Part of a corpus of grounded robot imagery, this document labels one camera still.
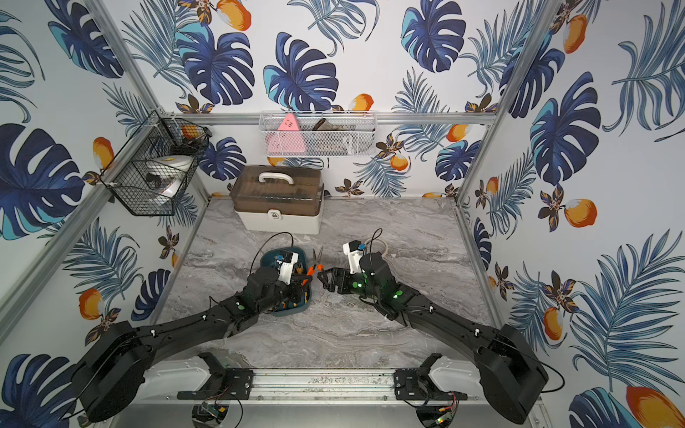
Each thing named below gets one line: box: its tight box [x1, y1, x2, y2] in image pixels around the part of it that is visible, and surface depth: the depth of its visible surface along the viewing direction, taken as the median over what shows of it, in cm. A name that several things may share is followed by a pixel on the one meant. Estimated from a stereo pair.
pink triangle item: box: [266, 113, 307, 156], surface depth 92 cm
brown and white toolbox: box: [230, 164, 324, 235], surface depth 100 cm
